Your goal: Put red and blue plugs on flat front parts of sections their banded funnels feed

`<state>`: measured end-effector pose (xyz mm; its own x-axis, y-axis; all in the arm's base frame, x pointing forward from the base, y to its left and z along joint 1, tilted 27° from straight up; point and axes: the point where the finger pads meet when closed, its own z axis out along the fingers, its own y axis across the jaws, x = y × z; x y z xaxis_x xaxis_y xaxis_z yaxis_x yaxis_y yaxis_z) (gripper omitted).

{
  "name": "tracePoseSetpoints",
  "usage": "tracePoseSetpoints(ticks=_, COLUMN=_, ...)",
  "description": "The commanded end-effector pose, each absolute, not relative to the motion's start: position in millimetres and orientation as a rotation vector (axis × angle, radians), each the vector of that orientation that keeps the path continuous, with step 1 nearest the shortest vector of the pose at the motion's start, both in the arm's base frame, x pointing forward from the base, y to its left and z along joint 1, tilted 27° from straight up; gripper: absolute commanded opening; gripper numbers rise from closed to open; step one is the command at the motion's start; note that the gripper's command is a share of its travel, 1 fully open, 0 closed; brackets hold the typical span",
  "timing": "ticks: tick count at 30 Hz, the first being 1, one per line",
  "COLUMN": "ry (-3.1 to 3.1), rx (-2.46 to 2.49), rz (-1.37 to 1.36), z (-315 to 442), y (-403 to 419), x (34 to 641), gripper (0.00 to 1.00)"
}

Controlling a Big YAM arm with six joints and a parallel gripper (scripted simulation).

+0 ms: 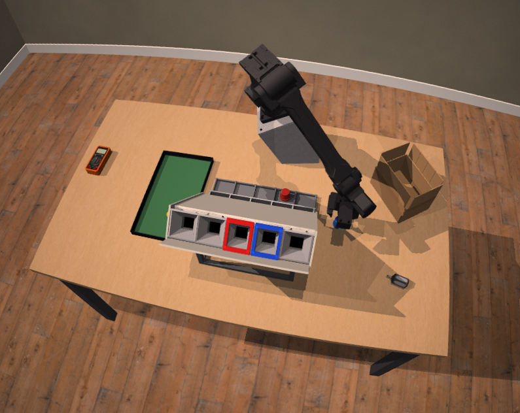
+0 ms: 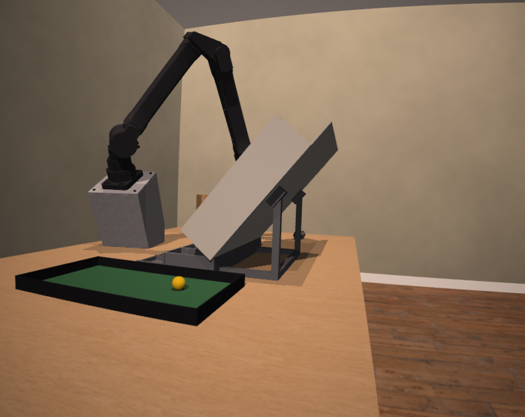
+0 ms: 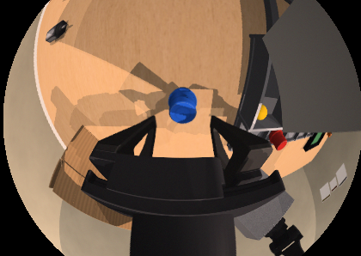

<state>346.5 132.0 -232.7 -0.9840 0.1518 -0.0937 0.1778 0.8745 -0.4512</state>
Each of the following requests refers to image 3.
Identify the red plug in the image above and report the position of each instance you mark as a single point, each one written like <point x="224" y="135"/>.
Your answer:
<point x="278" y="139"/>

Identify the blue round disc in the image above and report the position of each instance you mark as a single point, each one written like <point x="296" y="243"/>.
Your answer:
<point x="182" y="107"/>

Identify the orange-yellow ball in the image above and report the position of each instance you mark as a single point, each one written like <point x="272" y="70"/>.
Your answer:
<point x="262" y="113"/>

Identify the grey slanted panel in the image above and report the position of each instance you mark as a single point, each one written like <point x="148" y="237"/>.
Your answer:
<point x="315" y="78"/>

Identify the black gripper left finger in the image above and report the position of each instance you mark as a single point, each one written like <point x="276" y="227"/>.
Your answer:
<point x="124" y="142"/>

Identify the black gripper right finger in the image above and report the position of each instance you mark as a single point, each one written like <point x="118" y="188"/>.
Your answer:
<point x="250" y="152"/>

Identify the green tray with black rim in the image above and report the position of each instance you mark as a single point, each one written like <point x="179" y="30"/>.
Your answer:
<point x="315" y="139"/>

